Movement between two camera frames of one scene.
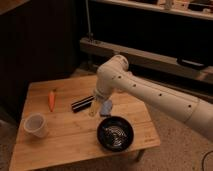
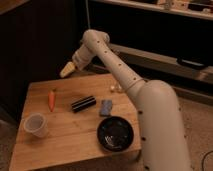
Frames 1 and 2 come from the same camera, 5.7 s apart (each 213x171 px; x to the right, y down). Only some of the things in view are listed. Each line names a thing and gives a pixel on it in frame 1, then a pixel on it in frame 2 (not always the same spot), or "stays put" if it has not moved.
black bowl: x=115 y=133 stays put
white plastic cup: x=35 y=124 stays put
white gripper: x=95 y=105 -> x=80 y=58
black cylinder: x=82 y=104 stays put
